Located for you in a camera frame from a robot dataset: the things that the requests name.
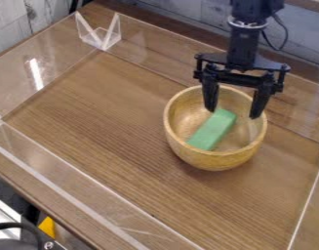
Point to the clear acrylic corner bracket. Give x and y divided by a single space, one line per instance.
98 37

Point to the yellow sticker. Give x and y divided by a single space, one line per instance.
46 227

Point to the clear acrylic tray wall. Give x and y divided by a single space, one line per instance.
84 151

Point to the brown wooden bowl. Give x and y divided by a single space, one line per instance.
183 116

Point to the green rectangular block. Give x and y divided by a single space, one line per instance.
212 129

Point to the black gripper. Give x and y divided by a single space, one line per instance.
243 68

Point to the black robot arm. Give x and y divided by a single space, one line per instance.
249 14

